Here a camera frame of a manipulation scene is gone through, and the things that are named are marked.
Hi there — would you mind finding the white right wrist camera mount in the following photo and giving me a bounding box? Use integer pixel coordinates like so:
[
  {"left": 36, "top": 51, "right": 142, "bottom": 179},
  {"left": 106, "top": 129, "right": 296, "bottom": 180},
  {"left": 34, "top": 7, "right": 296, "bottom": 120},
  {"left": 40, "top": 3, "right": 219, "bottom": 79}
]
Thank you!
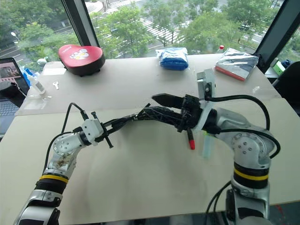
[{"left": 196, "top": 68, "right": 217, "bottom": 138}]

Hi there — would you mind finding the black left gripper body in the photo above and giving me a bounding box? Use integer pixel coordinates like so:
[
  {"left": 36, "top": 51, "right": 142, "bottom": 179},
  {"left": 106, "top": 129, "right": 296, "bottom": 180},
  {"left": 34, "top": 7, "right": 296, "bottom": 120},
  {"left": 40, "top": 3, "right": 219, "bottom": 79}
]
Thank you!
[{"left": 91, "top": 112, "right": 115, "bottom": 149}]

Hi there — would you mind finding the dark window frame post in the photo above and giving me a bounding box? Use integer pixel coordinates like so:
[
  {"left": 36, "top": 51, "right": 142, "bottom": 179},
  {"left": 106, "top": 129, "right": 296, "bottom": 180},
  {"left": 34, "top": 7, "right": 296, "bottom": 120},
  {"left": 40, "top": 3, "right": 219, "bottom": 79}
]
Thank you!
[
  {"left": 254, "top": 0, "right": 300, "bottom": 74},
  {"left": 60, "top": 0, "right": 100, "bottom": 47}
]

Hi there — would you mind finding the clear plastic bag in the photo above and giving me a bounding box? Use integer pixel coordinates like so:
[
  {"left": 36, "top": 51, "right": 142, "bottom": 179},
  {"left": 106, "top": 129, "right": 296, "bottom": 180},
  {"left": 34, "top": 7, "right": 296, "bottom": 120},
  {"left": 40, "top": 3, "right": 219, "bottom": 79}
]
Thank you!
[{"left": 23, "top": 93, "right": 53, "bottom": 111}]

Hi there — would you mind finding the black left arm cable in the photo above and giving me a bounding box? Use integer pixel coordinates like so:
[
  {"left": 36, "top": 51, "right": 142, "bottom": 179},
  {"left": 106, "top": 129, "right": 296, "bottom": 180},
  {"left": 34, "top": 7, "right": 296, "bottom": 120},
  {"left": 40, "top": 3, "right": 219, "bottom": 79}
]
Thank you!
[{"left": 43, "top": 102, "right": 90, "bottom": 175}]

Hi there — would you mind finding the grey package with red edge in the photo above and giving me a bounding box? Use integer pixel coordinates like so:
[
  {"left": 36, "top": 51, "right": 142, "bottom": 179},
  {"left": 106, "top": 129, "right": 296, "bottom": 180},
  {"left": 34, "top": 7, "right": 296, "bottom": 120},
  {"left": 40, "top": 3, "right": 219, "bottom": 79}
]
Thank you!
[{"left": 214, "top": 47, "right": 260, "bottom": 82}]

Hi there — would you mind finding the blue plastic bag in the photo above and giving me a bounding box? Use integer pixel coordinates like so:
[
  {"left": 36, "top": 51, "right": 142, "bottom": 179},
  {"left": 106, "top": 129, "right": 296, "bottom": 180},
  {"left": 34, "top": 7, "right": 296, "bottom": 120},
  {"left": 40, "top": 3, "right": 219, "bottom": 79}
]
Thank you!
[{"left": 20, "top": 67, "right": 38, "bottom": 82}]

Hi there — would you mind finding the black round device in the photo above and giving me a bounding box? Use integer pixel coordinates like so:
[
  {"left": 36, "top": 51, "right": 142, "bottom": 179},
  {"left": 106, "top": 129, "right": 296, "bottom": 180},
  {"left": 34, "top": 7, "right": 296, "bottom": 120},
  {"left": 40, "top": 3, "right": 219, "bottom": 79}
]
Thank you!
[{"left": 0, "top": 81, "right": 19, "bottom": 98}]

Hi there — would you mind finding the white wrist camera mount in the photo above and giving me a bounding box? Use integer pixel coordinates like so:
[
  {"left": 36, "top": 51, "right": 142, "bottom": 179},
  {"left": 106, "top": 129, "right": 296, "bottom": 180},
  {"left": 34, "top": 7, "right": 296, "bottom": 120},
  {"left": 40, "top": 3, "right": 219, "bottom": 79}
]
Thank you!
[
  {"left": 81, "top": 118, "right": 105, "bottom": 146},
  {"left": 196, "top": 68, "right": 217, "bottom": 138}
]

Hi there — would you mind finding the green and white box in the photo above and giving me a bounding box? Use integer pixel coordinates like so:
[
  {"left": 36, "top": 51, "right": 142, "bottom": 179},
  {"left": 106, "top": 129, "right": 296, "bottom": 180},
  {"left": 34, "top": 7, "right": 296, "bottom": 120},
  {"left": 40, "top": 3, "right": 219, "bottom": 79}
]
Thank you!
[{"left": 271, "top": 57, "right": 285, "bottom": 73}]

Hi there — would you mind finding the red marker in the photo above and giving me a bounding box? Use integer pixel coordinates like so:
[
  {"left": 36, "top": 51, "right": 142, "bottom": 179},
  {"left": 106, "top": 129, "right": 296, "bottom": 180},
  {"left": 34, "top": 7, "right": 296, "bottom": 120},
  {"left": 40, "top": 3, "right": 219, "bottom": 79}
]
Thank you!
[{"left": 187, "top": 127, "right": 196, "bottom": 150}]

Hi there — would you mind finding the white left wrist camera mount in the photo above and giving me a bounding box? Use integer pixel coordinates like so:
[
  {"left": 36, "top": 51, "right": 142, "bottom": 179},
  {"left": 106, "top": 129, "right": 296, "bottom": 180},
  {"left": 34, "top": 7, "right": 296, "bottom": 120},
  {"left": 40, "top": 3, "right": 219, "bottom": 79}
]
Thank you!
[{"left": 81, "top": 118, "right": 105, "bottom": 146}]

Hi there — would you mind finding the white squeeze bottle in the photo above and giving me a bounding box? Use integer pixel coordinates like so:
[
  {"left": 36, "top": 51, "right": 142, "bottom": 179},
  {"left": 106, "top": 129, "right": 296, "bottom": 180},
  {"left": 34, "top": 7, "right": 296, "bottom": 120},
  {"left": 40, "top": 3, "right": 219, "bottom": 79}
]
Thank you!
[{"left": 27, "top": 72, "right": 46, "bottom": 96}]

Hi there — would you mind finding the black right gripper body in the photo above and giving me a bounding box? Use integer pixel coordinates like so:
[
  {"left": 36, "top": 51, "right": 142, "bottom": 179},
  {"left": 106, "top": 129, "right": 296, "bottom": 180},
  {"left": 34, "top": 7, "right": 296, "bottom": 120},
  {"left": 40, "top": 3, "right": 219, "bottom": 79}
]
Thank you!
[{"left": 177, "top": 94, "right": 203, "bottom": 133}]

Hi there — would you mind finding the white cable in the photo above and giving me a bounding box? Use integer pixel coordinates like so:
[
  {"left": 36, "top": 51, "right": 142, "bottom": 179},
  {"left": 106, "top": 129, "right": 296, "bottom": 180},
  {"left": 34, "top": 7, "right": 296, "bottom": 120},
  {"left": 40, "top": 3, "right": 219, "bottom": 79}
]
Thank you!
[{"left": 15, "top": 83, "right": 28, "bottom": 97}]

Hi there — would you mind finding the open laptop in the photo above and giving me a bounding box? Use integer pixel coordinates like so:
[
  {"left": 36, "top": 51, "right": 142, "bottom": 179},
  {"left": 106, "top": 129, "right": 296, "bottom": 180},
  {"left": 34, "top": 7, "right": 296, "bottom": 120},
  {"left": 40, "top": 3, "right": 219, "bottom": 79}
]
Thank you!
[{"left": 0, "top": 57, "right": 31, "bottom": 139}]

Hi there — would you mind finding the black right elbow cable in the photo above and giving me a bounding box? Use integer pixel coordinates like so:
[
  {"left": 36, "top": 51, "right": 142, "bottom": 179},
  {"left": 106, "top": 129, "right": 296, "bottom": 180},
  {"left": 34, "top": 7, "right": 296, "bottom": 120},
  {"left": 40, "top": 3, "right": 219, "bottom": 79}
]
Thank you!
[{"left": 212, "top": 127, "right": 281, "bottom": 159}]

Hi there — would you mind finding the black right upper arm cable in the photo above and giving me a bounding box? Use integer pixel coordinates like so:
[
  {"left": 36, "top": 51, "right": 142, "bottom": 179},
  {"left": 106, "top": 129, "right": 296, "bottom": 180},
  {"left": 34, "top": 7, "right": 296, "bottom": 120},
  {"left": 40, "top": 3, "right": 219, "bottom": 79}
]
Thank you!
[{"left": 205, "top": 180, "right": 233, "bottom": 214}]

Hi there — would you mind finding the red heart-shaped box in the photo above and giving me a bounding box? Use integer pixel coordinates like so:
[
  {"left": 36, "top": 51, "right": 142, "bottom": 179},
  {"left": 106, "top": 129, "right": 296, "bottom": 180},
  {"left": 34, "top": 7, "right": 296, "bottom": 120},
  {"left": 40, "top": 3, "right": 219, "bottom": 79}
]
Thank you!
[{"left": 58, "top": 44, "right": 106, "bottom": 77}]

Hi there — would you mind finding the black chair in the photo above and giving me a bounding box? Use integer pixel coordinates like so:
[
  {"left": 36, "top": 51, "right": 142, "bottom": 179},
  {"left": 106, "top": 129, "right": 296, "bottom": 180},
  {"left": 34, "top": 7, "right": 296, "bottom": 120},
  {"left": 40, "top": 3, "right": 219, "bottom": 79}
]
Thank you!
[{"left": 271, "top": 61, "right": 300, "bottom": 118}]

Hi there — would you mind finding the blue packaged cloth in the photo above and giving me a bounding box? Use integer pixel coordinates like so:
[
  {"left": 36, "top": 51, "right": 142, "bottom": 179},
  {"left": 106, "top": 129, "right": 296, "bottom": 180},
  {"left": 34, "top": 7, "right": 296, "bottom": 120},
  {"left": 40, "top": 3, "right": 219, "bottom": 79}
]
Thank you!
[{"left": 155, "top": 46, "right": 190, "bottom": 71}]

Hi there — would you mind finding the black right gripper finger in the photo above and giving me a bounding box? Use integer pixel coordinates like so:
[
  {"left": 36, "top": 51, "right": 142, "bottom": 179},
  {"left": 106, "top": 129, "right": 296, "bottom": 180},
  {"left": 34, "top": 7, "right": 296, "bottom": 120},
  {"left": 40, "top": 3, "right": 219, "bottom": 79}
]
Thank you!
[
  {"left": 138, "top": 106, "right": 185, "bottom": 128},
  {"left": 151, "top": 93, "right": 186, "bottom": 107}
]

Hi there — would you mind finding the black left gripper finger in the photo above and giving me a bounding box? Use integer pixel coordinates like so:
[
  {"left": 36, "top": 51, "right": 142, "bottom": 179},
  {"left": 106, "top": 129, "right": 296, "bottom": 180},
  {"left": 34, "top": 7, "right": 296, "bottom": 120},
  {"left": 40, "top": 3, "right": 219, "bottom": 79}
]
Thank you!
[
  {"left": 100, "top": 103, "right": 151, "bottom": 128},
  {"left": 105, "top": 118, "right": 136, "bottom": 138}
]

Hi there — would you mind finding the clear highlighter with green cap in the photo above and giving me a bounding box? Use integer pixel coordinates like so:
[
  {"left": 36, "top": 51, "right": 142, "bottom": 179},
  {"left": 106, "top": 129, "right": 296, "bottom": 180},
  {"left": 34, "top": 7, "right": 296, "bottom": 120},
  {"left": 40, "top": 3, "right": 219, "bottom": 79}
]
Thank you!
[{"left": 202, "top": 131, "right": 216, "bottom": 160}]

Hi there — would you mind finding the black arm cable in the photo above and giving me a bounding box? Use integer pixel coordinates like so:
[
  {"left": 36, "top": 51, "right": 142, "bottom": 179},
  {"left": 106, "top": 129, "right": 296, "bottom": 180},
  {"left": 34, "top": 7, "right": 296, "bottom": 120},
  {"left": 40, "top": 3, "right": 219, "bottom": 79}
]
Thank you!
[
  {"left": 205, "top": 180, "right": 233, "bottom": 214},
  {"left": 43, "top": 102, "right": 90, "bottom": 175}
]

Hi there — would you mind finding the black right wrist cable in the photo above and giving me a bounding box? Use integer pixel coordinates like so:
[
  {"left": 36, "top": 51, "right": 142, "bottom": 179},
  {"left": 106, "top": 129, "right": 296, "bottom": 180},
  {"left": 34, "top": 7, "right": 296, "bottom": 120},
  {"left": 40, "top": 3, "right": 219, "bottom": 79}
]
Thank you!
[{"left": 203, "top": 94, "right": 270, "bottom": 131}]

